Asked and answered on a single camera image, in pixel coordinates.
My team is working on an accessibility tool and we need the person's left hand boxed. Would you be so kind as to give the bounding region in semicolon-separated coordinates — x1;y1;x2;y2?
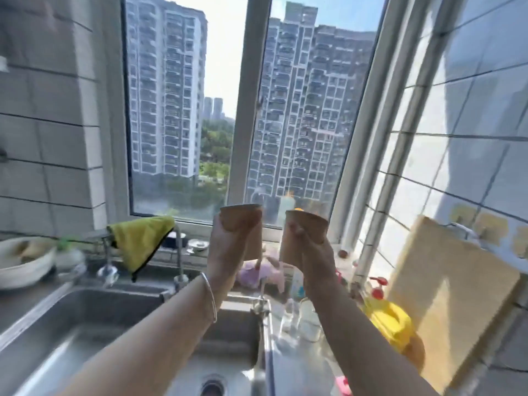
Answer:
206;213;249;294

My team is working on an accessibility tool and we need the person's right hand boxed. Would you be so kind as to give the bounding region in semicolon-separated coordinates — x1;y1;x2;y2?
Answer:
288;223;337;302

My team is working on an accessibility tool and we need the brown paper cup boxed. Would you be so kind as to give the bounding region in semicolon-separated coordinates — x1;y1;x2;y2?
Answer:
219;204;265;263
279;210;330;265

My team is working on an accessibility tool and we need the person's left forearm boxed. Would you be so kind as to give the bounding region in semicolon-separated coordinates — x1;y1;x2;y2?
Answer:
62;273;232;396

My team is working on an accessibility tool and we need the person's right forearm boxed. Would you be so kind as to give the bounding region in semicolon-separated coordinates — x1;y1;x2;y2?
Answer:
306;284;435;396

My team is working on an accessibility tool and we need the pink plastic bag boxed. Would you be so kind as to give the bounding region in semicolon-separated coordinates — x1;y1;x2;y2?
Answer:
238;257;286;294

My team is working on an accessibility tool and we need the blue and white bottle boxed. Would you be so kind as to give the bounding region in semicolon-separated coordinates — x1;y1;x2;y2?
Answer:
289;267;306;300

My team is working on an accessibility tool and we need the chrome sink faucet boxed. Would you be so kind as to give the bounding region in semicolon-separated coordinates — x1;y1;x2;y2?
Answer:
159;225;191;304

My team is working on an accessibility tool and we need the yellow-green cleaning cloth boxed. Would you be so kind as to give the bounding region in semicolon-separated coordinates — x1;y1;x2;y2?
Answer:
106;216;176;283

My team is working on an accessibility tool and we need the small clear glass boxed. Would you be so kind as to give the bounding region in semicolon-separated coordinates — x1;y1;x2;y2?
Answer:
280;298;298;335

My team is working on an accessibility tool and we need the clear glass jar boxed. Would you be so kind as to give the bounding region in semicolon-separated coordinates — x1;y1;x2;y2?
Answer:
297;298;323;343

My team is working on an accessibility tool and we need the red pump dispenser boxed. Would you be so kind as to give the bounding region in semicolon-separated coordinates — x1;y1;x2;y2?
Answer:
368;276;389;301

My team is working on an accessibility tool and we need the white vertical pipe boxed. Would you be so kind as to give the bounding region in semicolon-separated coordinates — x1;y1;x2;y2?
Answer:
354;0;459;286

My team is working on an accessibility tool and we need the yellow plastic bottle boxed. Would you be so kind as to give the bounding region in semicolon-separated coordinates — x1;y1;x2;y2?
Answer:
362;296;416;353

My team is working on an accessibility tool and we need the green scrubber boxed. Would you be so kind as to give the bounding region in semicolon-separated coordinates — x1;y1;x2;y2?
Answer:
56;238;84;257

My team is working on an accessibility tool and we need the wooden cutting board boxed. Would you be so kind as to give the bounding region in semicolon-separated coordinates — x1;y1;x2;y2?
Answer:
387;215;521;395

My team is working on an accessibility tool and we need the stainless steel sink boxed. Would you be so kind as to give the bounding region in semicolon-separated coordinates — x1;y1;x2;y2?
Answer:
0;284;270;396

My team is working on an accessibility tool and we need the white bowl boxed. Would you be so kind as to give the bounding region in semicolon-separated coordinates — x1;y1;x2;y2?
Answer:
0;237;57;290

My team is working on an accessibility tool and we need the silver bracelet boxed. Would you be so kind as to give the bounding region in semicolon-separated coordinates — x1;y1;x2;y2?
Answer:
200;271;218;325

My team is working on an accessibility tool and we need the white window frame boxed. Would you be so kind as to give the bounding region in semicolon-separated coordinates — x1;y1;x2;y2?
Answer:
121;0;391;244

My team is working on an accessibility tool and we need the chrome wall tap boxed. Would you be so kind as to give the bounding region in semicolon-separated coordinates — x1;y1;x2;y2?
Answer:
97;237;121;286

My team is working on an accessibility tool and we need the yellowish wall hook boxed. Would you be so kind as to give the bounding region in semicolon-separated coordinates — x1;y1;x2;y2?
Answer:
451;204;477;228
474;212;509;246

